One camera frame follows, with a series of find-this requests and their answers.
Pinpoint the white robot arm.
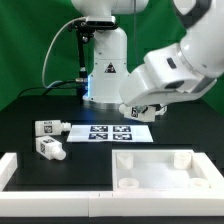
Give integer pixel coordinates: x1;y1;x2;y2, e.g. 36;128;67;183
71;0;224;107

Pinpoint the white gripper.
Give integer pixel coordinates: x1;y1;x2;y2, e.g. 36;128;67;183
119;64;216;107

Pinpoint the white U-shaped fence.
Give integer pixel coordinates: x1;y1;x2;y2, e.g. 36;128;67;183
0;153;224;217

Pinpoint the paper sheet with tags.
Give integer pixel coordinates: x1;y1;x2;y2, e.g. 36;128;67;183
67;125;153;142

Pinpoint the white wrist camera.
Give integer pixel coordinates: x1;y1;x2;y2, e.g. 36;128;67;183
144;43;202;93

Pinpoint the black cable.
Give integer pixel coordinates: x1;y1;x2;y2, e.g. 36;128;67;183
16;79;88;98

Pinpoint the grey cable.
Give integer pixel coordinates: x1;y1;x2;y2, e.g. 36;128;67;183
41;16;87;90

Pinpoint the black camera stand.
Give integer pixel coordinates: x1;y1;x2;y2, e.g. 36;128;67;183
68;16;118;84

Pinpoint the white square tabletop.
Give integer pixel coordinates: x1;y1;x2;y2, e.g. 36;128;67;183
111;148;214;193

